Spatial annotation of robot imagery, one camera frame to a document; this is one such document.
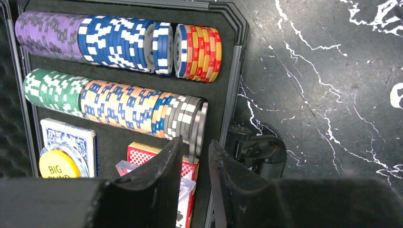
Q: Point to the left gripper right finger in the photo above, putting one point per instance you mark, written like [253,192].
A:
[243,199]

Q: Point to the green chip row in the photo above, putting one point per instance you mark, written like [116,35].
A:
[55,90]

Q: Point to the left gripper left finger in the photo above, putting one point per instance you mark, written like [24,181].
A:
[146,197]

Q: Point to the white 1 chip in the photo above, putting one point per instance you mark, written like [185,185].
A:
[197,133]

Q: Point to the orange blue chip row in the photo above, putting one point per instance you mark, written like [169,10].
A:
[153,112]

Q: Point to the clear acrylic dealer button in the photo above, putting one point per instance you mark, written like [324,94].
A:
[71,152]

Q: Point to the blue playing card deck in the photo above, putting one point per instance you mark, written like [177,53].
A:
[79,143]

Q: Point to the black poker set case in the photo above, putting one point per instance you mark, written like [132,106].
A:
[95,75]

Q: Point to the yellow big blind button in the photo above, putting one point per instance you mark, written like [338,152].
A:
[57,164]

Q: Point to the blue white chip row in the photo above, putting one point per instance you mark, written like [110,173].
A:
[157,47]

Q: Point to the red playing card deck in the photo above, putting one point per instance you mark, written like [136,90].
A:
[138,154]

